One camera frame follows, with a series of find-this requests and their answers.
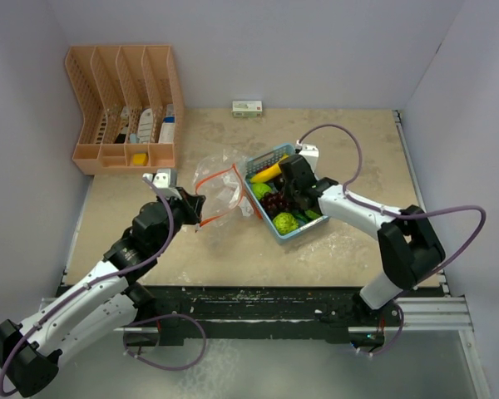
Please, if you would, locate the yellow block in organizer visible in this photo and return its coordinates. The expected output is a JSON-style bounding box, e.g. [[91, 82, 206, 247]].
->
[[131, 153, 148, 166]]

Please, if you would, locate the white tube in organizer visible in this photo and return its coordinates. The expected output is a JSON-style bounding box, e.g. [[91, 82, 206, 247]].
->
[[136, 108, 154, 144]]

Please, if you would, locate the clear orange-zip bag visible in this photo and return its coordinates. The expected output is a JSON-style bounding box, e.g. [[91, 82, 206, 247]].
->
[[193, 150, 254, 229]]

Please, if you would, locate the orange desk file organizer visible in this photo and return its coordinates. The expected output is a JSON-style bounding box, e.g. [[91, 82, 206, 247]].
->
[[65, 44, 185, 175]]

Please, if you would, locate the blue white box in organizer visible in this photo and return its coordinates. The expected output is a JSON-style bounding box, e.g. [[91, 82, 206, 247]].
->
[[157, 104, 175, 144]]

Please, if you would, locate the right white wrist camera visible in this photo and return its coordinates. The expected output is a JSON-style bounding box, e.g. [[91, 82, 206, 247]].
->
[[294, 141, 319, 172]]

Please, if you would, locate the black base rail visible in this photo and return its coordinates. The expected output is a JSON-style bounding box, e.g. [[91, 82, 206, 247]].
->
[[124, 283, 403, 347]]

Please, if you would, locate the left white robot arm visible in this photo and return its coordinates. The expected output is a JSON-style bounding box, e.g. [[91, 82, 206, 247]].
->
[[0, 188, 205, 397]]

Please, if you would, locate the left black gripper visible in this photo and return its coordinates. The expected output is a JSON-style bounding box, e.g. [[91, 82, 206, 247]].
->
[[154, 186, 205, 254]]

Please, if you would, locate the yellow banana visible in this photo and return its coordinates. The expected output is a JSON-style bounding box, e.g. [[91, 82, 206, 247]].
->
[[249, 155, 289, 184]]

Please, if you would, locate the small white green box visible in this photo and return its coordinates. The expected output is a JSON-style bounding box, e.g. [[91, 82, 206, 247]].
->
[[231, 100, 263, 118]]

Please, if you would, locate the red grape bunch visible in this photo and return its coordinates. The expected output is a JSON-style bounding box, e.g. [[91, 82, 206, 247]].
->
[[259, 192, 294, 219]]

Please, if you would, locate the light blue plastic basket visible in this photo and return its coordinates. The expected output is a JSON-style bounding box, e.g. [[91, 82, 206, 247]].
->
[[245, 144, 329, 244]]

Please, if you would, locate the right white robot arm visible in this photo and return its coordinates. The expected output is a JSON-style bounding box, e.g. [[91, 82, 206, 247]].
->
[[279, 154, 446, 325]]

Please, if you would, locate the green bumpy fruit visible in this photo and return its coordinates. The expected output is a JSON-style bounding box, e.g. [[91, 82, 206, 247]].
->
[[272, 212, 299, 235]]

